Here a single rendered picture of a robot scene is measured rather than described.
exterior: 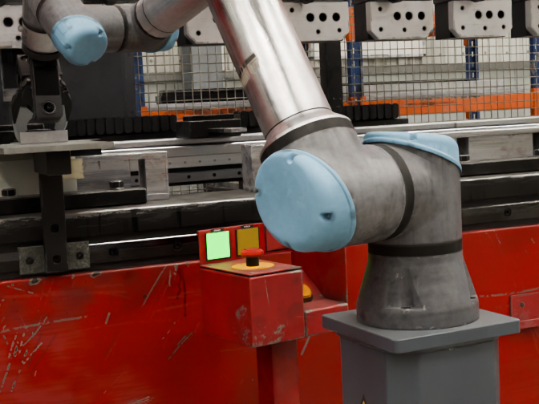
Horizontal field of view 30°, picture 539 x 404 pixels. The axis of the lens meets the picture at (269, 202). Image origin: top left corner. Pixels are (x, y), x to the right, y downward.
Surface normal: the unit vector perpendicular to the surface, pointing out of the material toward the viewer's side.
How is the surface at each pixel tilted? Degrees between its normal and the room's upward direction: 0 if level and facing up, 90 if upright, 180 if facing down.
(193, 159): 90
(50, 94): 72
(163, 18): 133
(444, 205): 92
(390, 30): 90
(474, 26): 90
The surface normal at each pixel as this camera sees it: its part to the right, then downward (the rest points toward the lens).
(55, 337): 0.36, 0.07
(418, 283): -0.12, -0.21
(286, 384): 0.57, 0.05
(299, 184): -0.72, 0.21
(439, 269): 0.32, -0.23
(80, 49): 0.52, 0.66
